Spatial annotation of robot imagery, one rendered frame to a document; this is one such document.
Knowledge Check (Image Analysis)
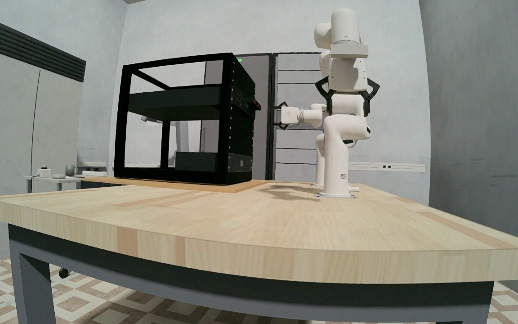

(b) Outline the tan wooden board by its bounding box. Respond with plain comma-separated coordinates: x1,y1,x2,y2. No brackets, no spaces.
81,177,270,193

